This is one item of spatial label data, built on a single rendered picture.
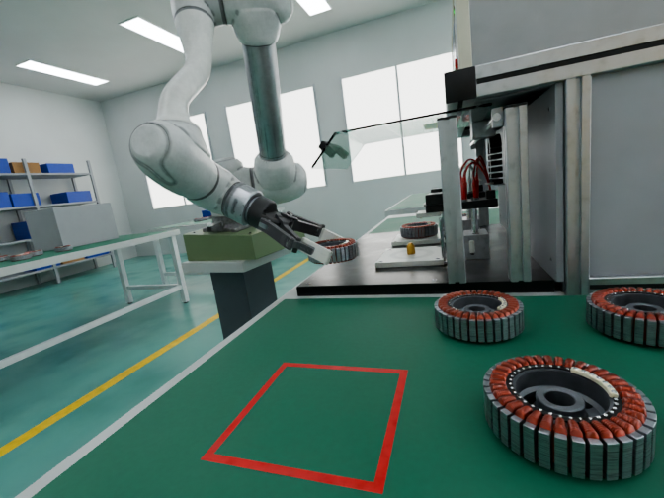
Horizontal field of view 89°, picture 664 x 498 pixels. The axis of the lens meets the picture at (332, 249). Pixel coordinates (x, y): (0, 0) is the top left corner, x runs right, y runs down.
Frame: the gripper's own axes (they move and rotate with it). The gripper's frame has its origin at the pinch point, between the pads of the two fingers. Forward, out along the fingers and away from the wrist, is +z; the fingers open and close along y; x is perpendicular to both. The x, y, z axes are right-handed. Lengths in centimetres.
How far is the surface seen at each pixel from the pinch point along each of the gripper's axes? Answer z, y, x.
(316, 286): 1.7, 6.9, -6.5
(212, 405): 3.8, 42.2, -7.3
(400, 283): 16.5, 6.4, 2.2
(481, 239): 27.9, -9.3, 13.8
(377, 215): -55, -485, -86
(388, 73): -129, -485, 118
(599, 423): 31, 44, 13
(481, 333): 27.4, 26.5, 8.3
